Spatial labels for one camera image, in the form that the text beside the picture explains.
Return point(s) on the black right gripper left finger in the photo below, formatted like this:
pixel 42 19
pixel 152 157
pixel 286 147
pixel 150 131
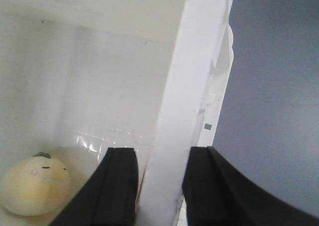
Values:
pixel 108 198

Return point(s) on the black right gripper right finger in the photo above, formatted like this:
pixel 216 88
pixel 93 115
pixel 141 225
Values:
pixel 217 194

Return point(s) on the cream yellow plush toy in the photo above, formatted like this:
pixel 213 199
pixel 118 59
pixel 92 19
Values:
pixel 35 186

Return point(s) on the white plastic tote crate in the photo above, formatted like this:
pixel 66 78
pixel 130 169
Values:
pixel 78 77

